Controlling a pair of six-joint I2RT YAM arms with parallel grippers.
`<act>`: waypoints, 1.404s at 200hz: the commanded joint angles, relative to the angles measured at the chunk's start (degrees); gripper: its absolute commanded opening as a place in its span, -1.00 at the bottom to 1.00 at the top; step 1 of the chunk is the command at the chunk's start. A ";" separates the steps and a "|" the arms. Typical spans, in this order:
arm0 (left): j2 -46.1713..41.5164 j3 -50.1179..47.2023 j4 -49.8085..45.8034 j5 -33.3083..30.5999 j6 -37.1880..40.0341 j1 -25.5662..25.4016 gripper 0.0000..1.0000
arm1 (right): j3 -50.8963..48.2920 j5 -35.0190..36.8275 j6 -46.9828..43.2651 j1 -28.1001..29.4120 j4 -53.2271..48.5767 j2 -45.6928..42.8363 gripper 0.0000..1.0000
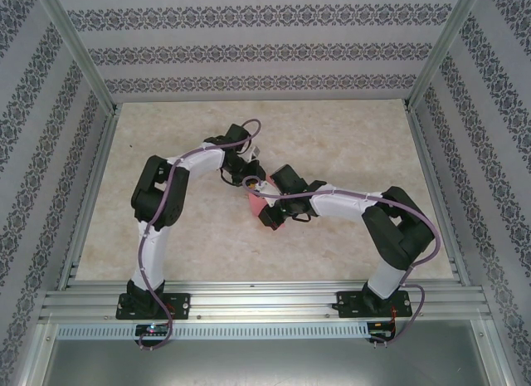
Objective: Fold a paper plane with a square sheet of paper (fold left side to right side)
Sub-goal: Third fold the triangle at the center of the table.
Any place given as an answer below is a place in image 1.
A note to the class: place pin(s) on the aluminium mounting rail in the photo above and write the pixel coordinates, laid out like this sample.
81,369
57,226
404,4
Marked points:
257,303

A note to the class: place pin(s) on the aluminium frame post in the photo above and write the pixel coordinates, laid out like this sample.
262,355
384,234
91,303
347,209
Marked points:
79,50
444,45

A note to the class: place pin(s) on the left black-white robot arm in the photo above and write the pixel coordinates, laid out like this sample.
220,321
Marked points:
159,199

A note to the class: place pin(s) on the grey metal sheet panel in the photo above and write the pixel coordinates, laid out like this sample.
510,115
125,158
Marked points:
265,361

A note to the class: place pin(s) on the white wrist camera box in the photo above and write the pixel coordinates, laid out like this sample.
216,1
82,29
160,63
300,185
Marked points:
270,200
254,152

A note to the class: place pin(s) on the right black-white robot arm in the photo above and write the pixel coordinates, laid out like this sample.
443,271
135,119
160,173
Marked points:
398,232

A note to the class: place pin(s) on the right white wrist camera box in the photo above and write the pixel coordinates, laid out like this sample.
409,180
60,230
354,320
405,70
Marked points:
270,200

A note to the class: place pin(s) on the pink cloth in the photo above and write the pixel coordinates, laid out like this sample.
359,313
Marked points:
256,203

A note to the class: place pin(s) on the aluminium side rail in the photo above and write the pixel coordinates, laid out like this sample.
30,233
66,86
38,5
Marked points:
435,195
93,187

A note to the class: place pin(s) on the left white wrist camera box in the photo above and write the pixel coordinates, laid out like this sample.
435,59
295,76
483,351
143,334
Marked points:
254,152

